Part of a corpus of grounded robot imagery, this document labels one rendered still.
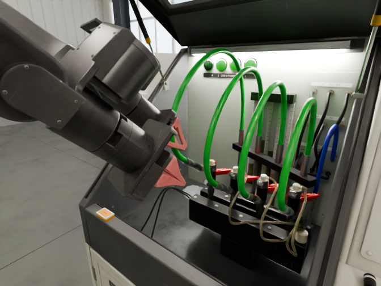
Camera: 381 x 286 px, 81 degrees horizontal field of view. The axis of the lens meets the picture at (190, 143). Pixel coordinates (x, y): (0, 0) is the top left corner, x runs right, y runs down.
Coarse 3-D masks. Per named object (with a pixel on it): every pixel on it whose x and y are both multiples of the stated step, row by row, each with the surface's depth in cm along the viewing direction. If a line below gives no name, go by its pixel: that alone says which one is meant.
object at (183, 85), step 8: (224, 48) 60; (208, 56) 55; (232, 56) 64; (200, 64) 53; (192, 72) 51; (184, 80) 50; (240, 80) 72; (184, 88) 50; (240, 88) 74; (176, 96) 49; (176, 104) 49; (176, 112) 49; (240, 120) 80; (240, 128) 80; (176, 152) 52; (184, 160) 56
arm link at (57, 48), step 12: (0, 0) 45; (0, 12) 44; (12, 12) 44; (12, 24) 43; (24, 24) 44; (36, 24) 44; (36, 36) 43; (48, 36) 43; (48, 48) 42; (60, 48) 42; (72, 48) 42; (60, 60) 41
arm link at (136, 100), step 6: (138, 96) 43; (108, 102) 41; (114, 102) 41; (120, 102) 41; (132, 102) 42; (138, 102) 42; (120, 108) 42; (126, 108) 42; (132, 108) 42; (126, 114) 43
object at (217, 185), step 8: (240, 72) 53; (256, 72) 60; (232, 80) 51; (256, 80) 64; (232, 88) 51; (224, 96) 49; (224, 104) 49; (216, 112) 48; (216, 120) 48; (208, 136) 48; (256, 136) 73; (208, 144) 48; (256, 144) 74; (208, 152) 48; (256, 152) 74; (208, 160) 48; (208, 168) 49; (208, 176) 50; (216, 184) 54; (224, 184) 58
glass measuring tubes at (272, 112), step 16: (256, 96) 79; (272, 96) 75; (288, 96) 72; (272, 112) 79; (288, 112) 75; (256, 128) 83; (272, 128) 79; (288, 128) 78; (272, 144) 80; (288, 144) 79; (272, 176) 86
